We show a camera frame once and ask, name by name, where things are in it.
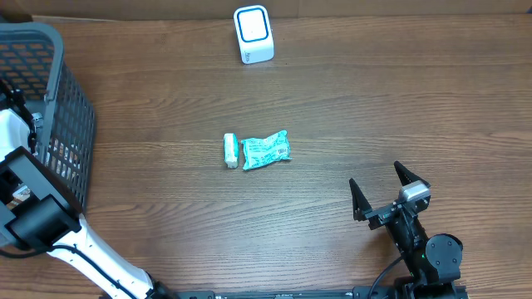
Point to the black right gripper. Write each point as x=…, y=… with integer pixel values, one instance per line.
x=363, y=210

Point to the teal packet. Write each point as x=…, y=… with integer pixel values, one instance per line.
x=262, y=152

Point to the Kleenex tissue pack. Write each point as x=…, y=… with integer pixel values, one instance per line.
x=231, y=150

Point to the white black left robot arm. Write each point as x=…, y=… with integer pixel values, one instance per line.
x=41, y=215

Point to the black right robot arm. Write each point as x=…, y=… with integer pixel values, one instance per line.
x=427, y=267

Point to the white barcode scanner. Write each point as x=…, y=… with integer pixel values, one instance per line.
x=254, y=34

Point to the grey plastic mesh basket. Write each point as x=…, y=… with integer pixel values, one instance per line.
x=32, y=61

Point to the brown cardboard back panel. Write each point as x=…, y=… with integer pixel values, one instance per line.
x=136, y=10

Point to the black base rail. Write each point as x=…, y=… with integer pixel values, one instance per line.
x=274, y=295

